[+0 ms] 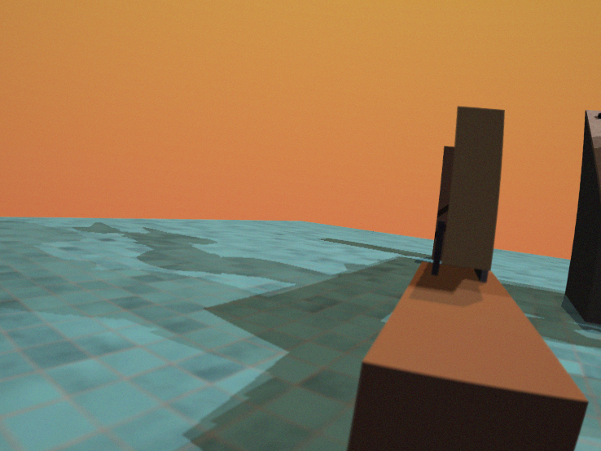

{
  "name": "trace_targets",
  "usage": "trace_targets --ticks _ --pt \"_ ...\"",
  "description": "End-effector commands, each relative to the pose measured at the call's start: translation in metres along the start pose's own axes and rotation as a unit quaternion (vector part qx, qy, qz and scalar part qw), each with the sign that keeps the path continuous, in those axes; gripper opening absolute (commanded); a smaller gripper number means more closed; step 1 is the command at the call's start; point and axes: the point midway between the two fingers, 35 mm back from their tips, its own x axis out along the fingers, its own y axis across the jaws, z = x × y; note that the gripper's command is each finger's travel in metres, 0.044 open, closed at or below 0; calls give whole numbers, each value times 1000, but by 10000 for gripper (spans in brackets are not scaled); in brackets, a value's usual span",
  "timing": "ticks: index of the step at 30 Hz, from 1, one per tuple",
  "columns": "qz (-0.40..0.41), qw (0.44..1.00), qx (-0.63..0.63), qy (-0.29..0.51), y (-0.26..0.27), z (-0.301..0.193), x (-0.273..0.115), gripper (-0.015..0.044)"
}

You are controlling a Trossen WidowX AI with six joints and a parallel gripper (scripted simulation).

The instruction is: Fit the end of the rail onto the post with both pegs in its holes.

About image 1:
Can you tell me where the dark brown bar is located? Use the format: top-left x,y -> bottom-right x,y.
441,107 -> 505,271

